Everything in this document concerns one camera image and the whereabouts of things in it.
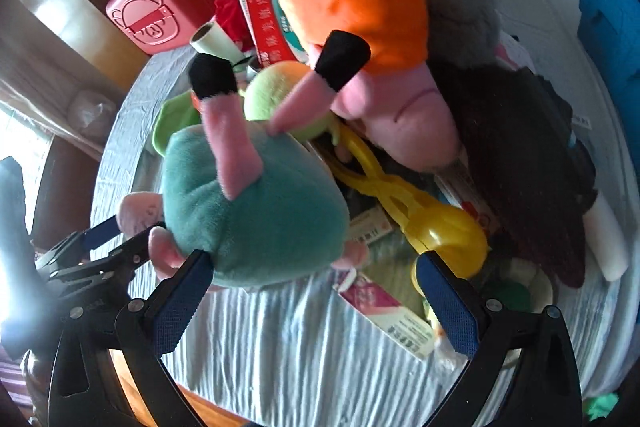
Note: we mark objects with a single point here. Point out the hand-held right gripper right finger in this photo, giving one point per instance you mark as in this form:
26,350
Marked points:
447,307

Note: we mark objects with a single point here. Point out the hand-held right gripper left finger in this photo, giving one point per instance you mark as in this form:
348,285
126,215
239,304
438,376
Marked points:
180,302

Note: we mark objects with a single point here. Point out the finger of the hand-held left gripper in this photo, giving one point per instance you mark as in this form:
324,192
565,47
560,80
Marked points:
135,249
102,233

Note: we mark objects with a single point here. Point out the blue plastic crate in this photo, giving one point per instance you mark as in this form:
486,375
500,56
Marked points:
605,7

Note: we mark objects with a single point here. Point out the pink white box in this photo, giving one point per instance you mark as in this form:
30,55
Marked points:
390,312

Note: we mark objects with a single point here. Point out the green round lump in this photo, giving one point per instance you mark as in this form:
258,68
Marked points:
505,294

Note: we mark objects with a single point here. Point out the yellow plastic clamp toy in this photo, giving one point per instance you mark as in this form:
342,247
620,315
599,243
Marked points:
450,232

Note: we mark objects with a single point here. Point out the grey bowl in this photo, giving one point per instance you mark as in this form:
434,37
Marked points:
542,287

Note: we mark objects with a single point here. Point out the white red barcode box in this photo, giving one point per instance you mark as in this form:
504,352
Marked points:
372,227
470,202

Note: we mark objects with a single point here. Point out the white plastic bag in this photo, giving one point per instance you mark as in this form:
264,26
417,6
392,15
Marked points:
92,112

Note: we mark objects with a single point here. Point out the maroon fuzzy cloth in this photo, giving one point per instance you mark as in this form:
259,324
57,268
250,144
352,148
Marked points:
500,157

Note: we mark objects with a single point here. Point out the green cloth scrap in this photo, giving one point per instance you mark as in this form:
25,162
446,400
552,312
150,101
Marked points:
602,407

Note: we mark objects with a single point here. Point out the lint roller roll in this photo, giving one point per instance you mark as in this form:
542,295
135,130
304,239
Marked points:
220,44

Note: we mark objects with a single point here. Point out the black cloth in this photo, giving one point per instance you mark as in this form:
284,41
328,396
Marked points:
555,107

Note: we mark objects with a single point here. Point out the wooden cabinet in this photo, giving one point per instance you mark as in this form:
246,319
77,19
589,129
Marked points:
60,7

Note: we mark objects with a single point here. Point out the red cloth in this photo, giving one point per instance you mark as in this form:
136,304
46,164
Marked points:
230,14

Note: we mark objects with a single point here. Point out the red white medicine box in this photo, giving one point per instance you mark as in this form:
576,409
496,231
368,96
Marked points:
270,32

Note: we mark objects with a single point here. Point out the grey plush toy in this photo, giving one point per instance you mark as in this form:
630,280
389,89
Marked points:
460,17

